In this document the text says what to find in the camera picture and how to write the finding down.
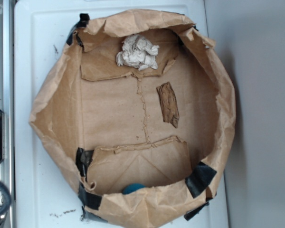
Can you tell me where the brown paper bag bin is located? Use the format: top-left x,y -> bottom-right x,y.
29,9 -> 236,228

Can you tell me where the white plastic tray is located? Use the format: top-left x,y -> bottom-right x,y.
13,4 -> 230,228

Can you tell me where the grey cable loop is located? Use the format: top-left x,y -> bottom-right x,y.
0,177 -> 14,223

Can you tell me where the blue ball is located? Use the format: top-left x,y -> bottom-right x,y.
122,183 -> 145,195

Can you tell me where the aluminium frame rail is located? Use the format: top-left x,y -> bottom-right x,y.
0,0 -> 16,228

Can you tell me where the crumpled white paper ball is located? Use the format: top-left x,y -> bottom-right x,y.
116,34 -> 160,71

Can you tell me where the brown wood chip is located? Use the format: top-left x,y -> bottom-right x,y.
156,82 -> 180,128

